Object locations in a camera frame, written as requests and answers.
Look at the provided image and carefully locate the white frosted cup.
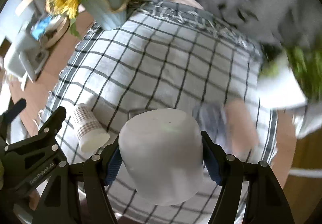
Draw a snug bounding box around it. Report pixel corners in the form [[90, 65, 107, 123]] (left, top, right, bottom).
[[118, 109, 203, 206]]

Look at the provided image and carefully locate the pink cup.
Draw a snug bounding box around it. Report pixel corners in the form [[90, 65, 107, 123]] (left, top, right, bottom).
[[224, 99, 259, 155]]

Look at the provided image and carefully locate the checkered paper cup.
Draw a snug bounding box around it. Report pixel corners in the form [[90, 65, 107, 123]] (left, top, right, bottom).
[[71, 104, 110, 152]]

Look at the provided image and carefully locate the white mesh desk fan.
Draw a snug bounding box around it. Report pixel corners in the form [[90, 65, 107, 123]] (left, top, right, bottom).
[[4, 22, 49, 82]]

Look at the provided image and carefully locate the white plant pot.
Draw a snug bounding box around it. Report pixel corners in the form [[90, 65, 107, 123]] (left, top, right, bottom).
[[257, 51, 307, 109]]

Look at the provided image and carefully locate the round wooden tray stand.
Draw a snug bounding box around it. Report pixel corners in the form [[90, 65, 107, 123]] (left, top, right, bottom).
[[15, 0, 70, 49]]

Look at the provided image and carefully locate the green pothos plant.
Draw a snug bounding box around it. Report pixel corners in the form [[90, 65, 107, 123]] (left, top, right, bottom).
[[260, 42, 321, 102]]

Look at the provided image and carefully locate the plaid tablecloth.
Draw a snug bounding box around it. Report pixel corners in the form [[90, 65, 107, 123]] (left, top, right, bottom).
[[37, 0, 279, 224]]

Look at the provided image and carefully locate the light blue ribbed vase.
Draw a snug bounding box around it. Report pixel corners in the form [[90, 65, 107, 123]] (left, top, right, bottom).
[[81, 0, 127, 31]]

